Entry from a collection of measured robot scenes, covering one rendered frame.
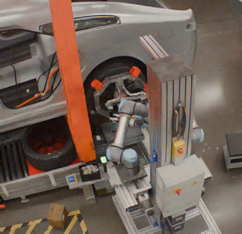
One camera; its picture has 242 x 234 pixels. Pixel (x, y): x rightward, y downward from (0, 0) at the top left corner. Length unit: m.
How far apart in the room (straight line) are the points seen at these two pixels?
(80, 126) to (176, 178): 1.16
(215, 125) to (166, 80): 2.71
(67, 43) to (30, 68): 1.72
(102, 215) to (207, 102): 2.23
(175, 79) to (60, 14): 1.04
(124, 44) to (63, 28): 1.05
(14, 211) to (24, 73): 1.71
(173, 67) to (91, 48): 1.41
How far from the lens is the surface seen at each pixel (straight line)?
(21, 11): 3.71
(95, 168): 3.82
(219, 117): 5.14
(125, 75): 3.94
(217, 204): 4.21
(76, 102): 3.39
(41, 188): 4.26
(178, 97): 2.50
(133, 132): 4.58
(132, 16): 3.76
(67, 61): 3.12
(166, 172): 2.89
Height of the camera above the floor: 3.50
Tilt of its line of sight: 43 degrees down
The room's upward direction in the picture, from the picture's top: 6 degrees counter-clockwise
